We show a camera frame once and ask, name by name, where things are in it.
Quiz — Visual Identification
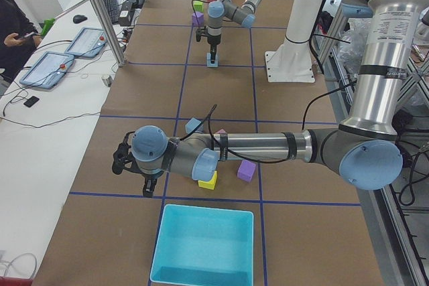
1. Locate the aluminium frame post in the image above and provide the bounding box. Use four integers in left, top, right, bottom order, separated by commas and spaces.
90, 0, 125, 67

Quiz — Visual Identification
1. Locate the far purple foam block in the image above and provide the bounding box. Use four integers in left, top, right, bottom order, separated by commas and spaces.
191, 11, 204, 27

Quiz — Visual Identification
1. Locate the yellow foam block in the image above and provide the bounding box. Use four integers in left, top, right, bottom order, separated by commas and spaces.
198, 170, 218, 190

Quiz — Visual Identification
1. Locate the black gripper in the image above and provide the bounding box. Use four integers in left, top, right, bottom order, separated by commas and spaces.
112, 131, 158, 198
196, 26, 221, 52

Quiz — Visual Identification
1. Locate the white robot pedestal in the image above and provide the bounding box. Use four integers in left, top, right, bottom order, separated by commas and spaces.
265, 0, 326, 83

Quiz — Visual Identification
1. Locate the far teach pendant tablet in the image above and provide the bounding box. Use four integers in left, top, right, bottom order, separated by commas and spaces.
64, 27, 107, 58

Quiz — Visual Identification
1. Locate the light blue foam block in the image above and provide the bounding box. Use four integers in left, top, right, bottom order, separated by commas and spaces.
206, 53, 219, 68
185, 118, 204, 134

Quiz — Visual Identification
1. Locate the black computer mouse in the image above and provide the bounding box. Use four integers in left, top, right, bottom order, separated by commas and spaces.
72, 15, 88, 24

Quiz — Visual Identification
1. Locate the green foam block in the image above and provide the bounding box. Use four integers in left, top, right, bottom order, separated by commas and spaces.
192, 0, 204, 13

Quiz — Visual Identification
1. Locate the black smartphone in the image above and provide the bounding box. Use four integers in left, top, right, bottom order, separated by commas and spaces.
23, 96, 40, 108

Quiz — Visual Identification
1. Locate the near teach pendant tablet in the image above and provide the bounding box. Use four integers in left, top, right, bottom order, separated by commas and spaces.
19, 52, 74, 90

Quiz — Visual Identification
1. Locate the seated person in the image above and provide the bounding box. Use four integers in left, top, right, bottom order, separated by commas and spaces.
1, 0, 42, 84

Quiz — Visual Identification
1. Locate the purple foam block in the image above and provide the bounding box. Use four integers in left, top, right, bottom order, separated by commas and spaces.
191, 11, 204, 27
237, 159, 256, 182

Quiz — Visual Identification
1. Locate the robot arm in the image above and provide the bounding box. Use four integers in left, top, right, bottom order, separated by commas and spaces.
112, 0, 428, 197
196, 0, 261, 62

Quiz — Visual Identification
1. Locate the black keyboard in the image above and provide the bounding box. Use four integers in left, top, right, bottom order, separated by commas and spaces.
102, 0, 119, 24

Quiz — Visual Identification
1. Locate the light blue plastic bin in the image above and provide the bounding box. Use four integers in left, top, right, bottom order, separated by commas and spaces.
150, 204, 254, 285

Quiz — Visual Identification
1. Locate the teach pendant tablet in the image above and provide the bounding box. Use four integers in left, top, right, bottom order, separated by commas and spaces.
64, 27, 107, 58
19, 52, 74, 90

